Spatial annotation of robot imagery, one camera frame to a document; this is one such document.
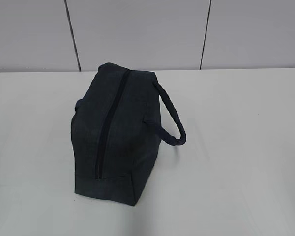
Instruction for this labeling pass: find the dark blue lunch bag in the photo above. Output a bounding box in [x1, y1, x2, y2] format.
[71, 63, 186, 206]

